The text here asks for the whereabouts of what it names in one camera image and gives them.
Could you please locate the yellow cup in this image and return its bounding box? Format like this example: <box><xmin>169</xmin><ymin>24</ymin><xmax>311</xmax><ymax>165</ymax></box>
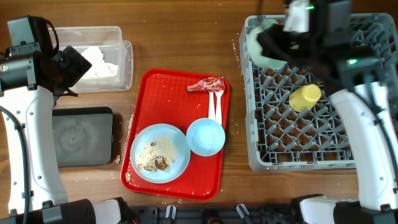
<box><xmin>289</xmin><ymin>84</ymin><xmax>322</xmax><ymax>112</ymax></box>

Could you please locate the green bowl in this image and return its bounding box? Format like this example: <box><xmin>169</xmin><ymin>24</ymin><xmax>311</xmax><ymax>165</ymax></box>
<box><xmin>246</xmin><ymin>19</ymin><xmax>286</xmax><ymax>70</ymax></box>

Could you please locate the white napkin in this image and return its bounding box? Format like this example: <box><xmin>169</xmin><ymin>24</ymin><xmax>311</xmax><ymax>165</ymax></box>
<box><xmin>81</xmin><ymin>47</ymin><xmax>118</xmax><ymax>79</ymax></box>

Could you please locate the red snack wrapper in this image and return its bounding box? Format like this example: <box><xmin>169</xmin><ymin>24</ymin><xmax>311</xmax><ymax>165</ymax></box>
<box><xmin>187</xmin><ymin>77</ymin><xmax>226</xmax><ymax>91</ymax></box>

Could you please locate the light blue bowl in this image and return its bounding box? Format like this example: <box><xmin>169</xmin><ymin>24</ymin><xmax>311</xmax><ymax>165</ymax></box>
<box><xmin>186</xmin><ymin>118</ymin><xmax>226</xmax><ymax>157</ymax></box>

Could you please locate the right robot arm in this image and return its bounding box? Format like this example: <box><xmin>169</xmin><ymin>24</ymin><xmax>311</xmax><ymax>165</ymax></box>
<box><xmin>248</xmin><ymin>0</ymin><xmax>397</xmax><ymax>223</ymax></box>

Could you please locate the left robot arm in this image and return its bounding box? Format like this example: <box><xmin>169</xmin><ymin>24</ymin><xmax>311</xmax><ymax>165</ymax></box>
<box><xmin>1</xmin><ymin>43</ymin><xmax>129</xmax><ymax>223</ymax></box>

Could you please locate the grey dishwasher rack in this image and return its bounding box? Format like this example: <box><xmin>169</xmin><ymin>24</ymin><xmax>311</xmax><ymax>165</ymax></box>
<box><xmin>239</xmin><ymin>13</ymin><xmax>397</xmax><ymax>172</ymax></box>

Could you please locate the clear plastic bin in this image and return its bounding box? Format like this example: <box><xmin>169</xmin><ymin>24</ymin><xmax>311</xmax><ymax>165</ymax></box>
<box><xmin>55</xmin><ymin>26</ymin><xmax>133</xmax><ymax>93</ymax></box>

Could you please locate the black tray bin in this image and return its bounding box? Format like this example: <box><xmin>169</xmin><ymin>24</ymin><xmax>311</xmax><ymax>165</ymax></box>
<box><xmin>52</xmin><ymin>106</ymin><xmax>113</xmax><ymax>167</ymax></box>

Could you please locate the white plastic fork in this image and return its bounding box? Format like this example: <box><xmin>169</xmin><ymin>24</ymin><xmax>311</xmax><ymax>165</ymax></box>
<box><xmin>208</xmin><ymin>91</ymin><xmax>215</xmax><ymax>120</ymax></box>

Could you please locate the white plastic spoon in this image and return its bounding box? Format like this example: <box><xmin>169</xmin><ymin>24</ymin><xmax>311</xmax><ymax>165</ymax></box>
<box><xmin>215</xmin><ymin>90</ymin><xmax>224</xmax><ymax>125</ymax></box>

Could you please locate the food crumb on table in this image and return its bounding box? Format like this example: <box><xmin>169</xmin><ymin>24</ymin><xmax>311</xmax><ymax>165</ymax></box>
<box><xmin>115</xmin><ymin>155</ymin><xmax>121</xmax><ymax>164</ymax></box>

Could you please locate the food crumb on tray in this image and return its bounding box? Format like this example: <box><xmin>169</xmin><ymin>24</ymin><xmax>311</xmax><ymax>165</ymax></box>
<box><xmin>125</xmin><ymin>172</ymin><xmax>132</xmax><ymax>182</ymax></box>

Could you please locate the light blue plate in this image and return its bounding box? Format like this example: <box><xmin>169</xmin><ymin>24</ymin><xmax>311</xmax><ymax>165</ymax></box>
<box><xmin>130</xmin><ymin>123</ymin><xmax>191</xmax><ymax>184</ymax></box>

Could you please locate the red serving tray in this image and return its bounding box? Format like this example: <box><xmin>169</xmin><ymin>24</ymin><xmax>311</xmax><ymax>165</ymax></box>
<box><xmin>120</xmin><ymin>69</ymin><xmax>223</xmax><ymax>201</ymax></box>

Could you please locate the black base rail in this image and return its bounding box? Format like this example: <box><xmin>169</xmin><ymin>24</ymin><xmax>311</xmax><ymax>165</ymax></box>
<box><xmin>131</xmin><ymin>204</ymin><xmax>298</xmax><ymax>224</ymax></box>

